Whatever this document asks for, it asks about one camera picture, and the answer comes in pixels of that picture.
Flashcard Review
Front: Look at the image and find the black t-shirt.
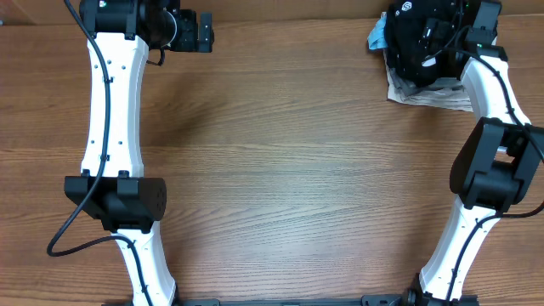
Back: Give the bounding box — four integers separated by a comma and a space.
385, 0, 444, 87

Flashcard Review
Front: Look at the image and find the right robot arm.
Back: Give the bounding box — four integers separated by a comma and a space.
396, 1, 543, 305

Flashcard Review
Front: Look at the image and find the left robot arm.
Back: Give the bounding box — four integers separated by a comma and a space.
64, 0, 214, 305

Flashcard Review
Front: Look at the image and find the grey folded garment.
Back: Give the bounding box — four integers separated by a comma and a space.
388, 69, 462, 96

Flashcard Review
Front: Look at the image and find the beige folded garment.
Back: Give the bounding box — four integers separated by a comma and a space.
383, 52, 473, 112

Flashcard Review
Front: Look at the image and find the light blue t-shirt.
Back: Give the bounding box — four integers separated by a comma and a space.
367, 12, 388, 51

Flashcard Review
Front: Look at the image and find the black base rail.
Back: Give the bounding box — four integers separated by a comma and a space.
173, 294, 402, 306

